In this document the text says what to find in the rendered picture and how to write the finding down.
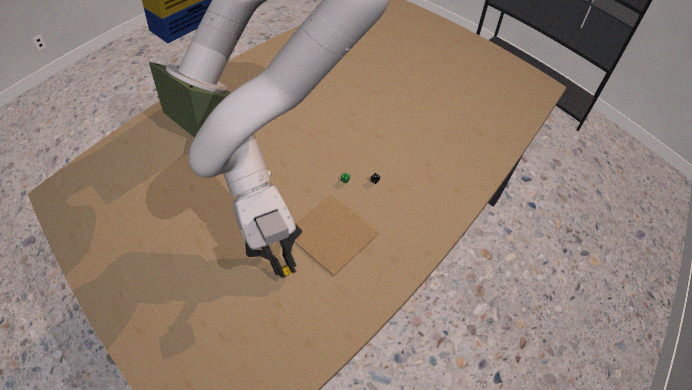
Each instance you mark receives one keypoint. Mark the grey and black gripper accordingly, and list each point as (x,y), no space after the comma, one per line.
(255,204)

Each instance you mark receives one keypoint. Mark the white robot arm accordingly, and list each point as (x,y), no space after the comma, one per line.
(320,42)

